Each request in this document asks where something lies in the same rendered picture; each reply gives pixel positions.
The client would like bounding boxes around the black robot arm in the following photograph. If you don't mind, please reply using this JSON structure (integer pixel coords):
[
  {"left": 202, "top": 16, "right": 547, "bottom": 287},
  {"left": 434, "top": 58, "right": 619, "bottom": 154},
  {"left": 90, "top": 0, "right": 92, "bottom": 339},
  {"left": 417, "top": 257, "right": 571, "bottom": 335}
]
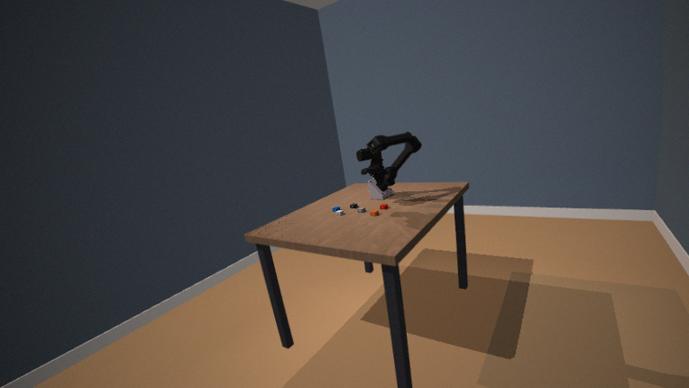
[{"left": 356, "top": 132, "right": 421, "bottom": 191}]

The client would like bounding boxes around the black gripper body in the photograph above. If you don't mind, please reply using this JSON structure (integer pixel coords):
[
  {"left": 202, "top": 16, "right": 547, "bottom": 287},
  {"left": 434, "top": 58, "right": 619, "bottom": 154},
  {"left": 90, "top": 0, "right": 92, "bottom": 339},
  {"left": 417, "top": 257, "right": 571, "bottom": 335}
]
[{"left": 361, "top": 157, "right": 396, "bottom": 175}]

